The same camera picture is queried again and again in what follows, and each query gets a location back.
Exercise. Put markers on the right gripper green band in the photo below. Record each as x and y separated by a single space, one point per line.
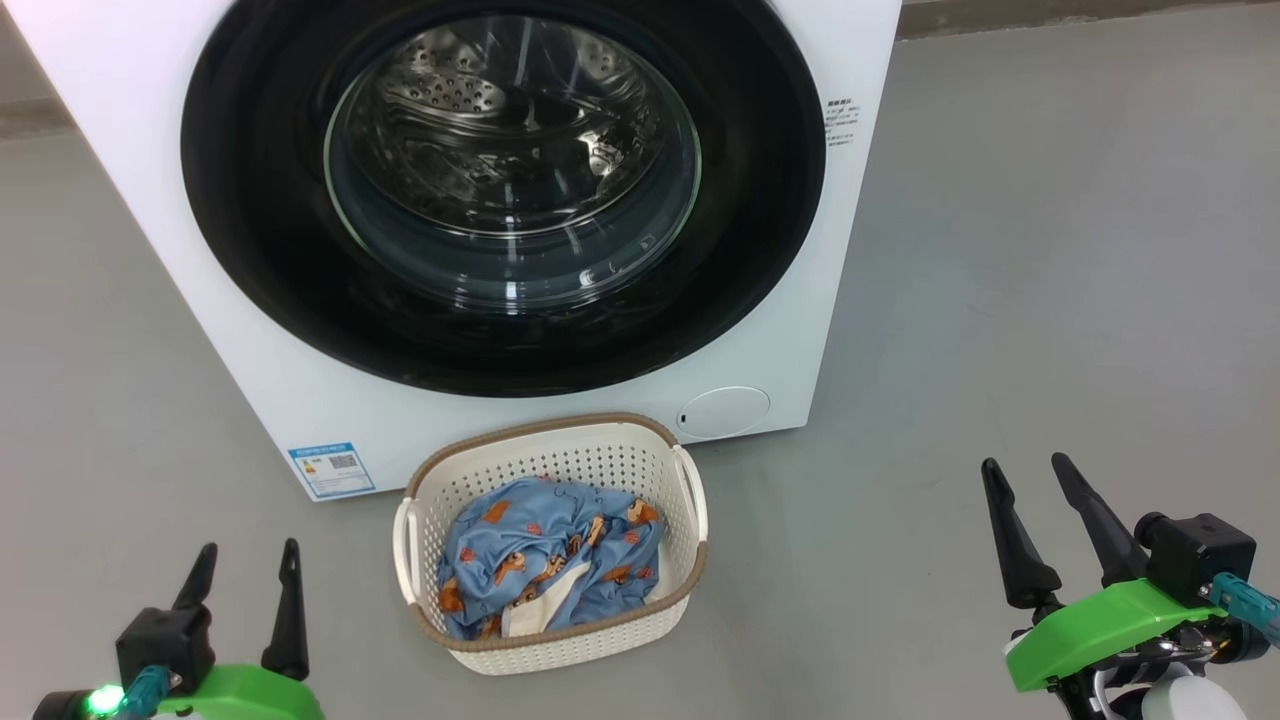
1100 630

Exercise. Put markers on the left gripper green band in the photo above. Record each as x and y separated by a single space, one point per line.
245 695

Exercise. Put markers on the blue cartoon print garment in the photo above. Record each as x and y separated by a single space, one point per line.
540 530

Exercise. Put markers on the black round glass machine door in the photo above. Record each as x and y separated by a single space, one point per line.
250 250

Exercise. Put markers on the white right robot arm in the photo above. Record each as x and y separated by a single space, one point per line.
1195 700

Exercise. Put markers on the cream perforated laundry basket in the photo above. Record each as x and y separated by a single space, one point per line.
560 645

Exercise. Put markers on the white front-load washing machine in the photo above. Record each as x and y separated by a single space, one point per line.
150 150

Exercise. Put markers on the blue energy label sticker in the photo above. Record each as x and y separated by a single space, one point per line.
332 471

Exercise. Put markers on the round white filter cover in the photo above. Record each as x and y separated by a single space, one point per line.
724 412

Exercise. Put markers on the steel perforated drum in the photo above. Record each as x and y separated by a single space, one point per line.
520 120

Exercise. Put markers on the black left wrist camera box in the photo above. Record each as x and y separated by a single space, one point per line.
165 640

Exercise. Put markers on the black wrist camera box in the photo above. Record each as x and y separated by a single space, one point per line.
1200 555
165 640

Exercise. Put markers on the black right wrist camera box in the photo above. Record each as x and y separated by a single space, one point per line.
1200 555

